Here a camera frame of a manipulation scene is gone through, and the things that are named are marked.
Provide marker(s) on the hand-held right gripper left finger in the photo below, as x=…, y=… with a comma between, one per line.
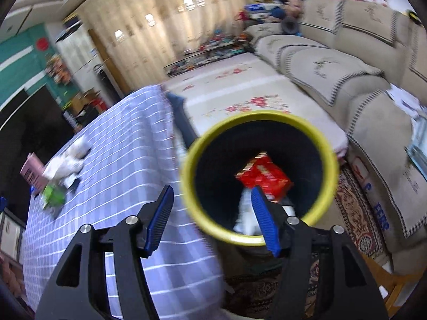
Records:
x=160, y=220

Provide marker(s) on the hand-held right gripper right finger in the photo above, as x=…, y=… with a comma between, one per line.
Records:
x=265, y=220

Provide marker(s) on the red snack packet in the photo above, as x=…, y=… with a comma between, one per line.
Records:
x=263, y=176

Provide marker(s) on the yellow-rimmed black bin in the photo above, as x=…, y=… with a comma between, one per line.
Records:
x=220, y=173

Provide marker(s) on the white tissue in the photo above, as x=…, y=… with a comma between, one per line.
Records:
x=66, y=166

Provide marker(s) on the pink milk carton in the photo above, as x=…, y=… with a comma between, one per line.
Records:
x=31, y=173

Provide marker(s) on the patterned rug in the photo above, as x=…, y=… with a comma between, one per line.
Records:
x=357, y=203

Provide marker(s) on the white floral mat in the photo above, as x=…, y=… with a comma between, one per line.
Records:
x=233, y=86

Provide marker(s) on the white drawer cabinet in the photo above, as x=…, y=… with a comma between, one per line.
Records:
x=10, y=233

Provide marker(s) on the black tower fan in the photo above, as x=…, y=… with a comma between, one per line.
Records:
x=100, y=73

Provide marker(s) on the large black television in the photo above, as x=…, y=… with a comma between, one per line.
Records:
x=26, y=130

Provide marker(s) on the beige sofa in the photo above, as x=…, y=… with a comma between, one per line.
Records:
x=333, y=63

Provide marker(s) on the cluttered glass coffee table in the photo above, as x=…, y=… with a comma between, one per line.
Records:
x=206, y=53

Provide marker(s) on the papers in clear bag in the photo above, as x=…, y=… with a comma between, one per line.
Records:
x=413, y=130

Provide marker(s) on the hanging flower decoration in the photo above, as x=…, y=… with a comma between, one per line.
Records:
x=58, y=70

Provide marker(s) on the white standing air conditioner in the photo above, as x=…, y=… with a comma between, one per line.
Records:
x=80, y=50

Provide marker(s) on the dark round cushion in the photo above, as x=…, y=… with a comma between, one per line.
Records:
x=289, y=25

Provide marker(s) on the cream embroidered curtain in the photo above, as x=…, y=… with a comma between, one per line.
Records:
x=150, y=13

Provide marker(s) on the pile of bags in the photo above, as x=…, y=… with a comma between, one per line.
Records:
x=260, y=11

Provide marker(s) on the red round wall sticker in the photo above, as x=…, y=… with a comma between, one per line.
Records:
x=42, y=44

